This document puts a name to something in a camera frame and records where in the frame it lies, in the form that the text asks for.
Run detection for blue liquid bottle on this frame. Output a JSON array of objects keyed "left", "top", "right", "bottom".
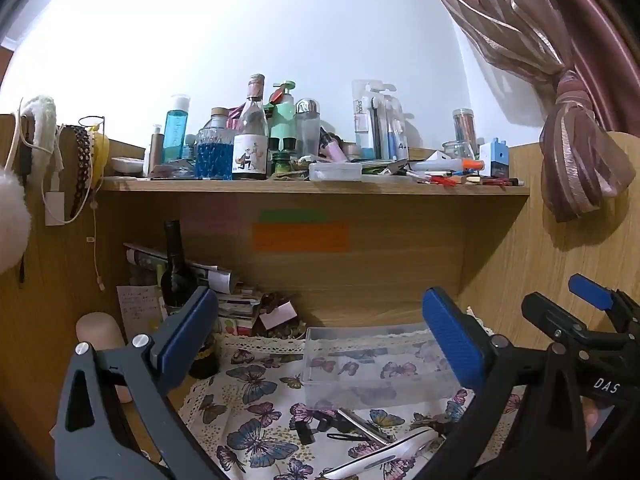
[{"left": 167, "top": 94, "right": 192, "bottom": 164}]

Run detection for pink sticky note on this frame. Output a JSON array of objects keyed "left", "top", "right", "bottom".
[{"left": 182, "top": 210, "right": 242, "bottom": 235}]

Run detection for dark wine bottle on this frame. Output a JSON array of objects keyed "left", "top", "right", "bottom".
[{"left": 159, "top": 220, "right": 221, "bottom": 380}]

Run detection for white charger with cable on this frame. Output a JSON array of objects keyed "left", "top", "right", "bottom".
[{"left": 44, "top": 167, "right": 96, "bottom": 227}]

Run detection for butterfly print tablecloth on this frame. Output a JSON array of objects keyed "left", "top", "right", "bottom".
[{"left": 177, "top": 305, "right": 526, "bottom": 480}]

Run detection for clear plastic storage box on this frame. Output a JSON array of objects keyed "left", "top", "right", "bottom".
[{"left": 303, "top": 323, "right": 469, "bottom": 411}]

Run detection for clear labelled wine bottle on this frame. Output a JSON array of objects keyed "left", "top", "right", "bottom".
[{"left": 232, "top": 74, "right": 270, "bottom": 181}]

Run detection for person's right hand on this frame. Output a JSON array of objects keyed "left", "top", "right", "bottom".
[{"left": 582, "top": 401, "right": 601, "bottom": 454}]

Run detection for blue white pencil sharpener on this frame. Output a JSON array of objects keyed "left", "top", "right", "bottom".
[{"left": 479, "top": 137, "right": 509, "bottom": 179}]

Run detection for white soap dish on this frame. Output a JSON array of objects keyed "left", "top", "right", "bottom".
[{"left": 111, "top": 156, "right": 147, "bottom": 177}]

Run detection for pink striped curtain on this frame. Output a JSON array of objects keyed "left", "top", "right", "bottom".
[{"left": 416, "top": 0, "right": 640, "bottom": 135}]

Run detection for orange sticky note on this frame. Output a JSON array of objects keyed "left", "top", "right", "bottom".
[{"left": 251, "top": 222, "right": 350, "bottom": 254}]

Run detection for clear bottle silver cap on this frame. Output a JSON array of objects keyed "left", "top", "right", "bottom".
[{"left": 295, "top": 99, "right": 321, "bottom": 159}]

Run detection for beige cylinder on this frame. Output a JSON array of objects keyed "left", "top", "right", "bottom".
[{"left": 76, "top": 312, "right": 135, "bottom": 404}]

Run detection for flat clear plastic case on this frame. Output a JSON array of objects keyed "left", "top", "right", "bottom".
[{"left": 308, "top": 161, "right": 364, "bottom": 182}]

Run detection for brown beaded headband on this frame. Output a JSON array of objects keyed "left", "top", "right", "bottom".
[{"left": 69, "top": 125, "right": 94, "bottom": 222}]

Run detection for blue white blister pack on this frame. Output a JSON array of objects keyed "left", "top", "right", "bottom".
[{"left": 385, "top": 95, "right": 409, "bottom": 162}]

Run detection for beige cord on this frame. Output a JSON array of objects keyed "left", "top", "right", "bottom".
[{"left": 90, "top": 195, "right": 107, "bottom": 292}]

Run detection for wooden desk shelf unit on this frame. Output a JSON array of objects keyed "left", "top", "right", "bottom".
[{"left": 0, "top": 112, "right": 640, "bottom": 480}]

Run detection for small white box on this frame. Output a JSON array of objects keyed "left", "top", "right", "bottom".
[{"left": 257, "top": 302, "right": 297, "bottom": 331}]

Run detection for brown tube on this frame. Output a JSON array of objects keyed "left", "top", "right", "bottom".
[{"left": 148, "top": 125, "right": 165, "bottom": 177}]

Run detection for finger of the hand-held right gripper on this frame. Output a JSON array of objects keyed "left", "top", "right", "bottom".
[
  {"left": 521, "top": 291, "right": 610, "bottom": 362},
  {"left": 568, "top": 273, "right": 640, "bottom": 341}
]

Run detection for toothbrush pack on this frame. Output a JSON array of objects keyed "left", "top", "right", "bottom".
[{"left": 351, "top": 79, "right": 397, "bottom": 161}]

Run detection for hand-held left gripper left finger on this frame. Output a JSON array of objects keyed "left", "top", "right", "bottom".
[{"left": 54, "top": 286, "right": 223, "bottom": 480}]

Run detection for yellow headband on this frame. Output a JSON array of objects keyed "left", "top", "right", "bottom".
[{"left": 79, "top": 116, "right": 111, "bottom": 189}]

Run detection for white fluffy headband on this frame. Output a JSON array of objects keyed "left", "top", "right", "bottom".
[{"left": 19, "top": 94, "right": 60, "bottom": 171}]

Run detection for green sticky note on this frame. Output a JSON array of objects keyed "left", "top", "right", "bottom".
[{"left": 258, "top": 208, "right": 327, "bottom": 224}]

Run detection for tall clear jar copper sticks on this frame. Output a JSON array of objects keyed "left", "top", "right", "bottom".
[{"left": 452, "top": 108, "right": 476, "bottom": 145}]

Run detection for dark beaded item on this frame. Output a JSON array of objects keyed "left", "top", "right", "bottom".
[{"left": 254, "top": 292, "right": 307, "bottom": 342}]

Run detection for white paper note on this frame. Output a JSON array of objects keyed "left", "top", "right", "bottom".
[{"left": 117, "top": 285, "right": 167, "bottom": 347}]

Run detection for small pink bottle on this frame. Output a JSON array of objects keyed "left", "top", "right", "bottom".
[{"left": 319, "top": 127, "right": 349, "bottom": 163}]

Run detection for white orange marker box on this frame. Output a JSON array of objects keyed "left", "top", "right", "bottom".
[{"left": 414, "top": 156, "right": 487, "bottom": 174}]

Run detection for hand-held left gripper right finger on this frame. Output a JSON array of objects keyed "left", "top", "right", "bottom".
[{"left": 421, "top": 287, "right": 593, "bottom": 480}]

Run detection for green pump bottle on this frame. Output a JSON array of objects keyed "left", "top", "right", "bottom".
[{"left": 270, "top": 80, "right": 297, "bottom": 157}]

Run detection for glass jar of blue beads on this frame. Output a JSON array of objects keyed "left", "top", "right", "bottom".
[{"left": 196, "top": 107, "right": 237, "bottom": 181}]

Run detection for pile of pens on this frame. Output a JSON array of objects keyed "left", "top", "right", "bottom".
[{"left": 407, "top": 170, "right": 523, "bottom": 190}]

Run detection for white pompom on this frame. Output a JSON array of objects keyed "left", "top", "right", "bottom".
[{"left": 0, "top": 170, "right": 32, "bottom": 275}]

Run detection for empty glass jar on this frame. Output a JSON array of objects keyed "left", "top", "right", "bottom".
[{"left": 442, "top": 140, "right": 477, "bottom": 164}]

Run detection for rolled printed papers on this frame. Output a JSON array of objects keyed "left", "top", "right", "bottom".
[{"left": 124, "top": 242, "right": 233, "bottom": 293}]

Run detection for stack of small boxes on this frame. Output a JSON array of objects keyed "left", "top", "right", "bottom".
[{"left": 215, "top": 287, "right": 262, "bottom": 337}]

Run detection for dark green small jar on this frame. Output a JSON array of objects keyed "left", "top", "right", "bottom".
[{"left": 270, "top": 137, "right": 297, "bottom": 178}]

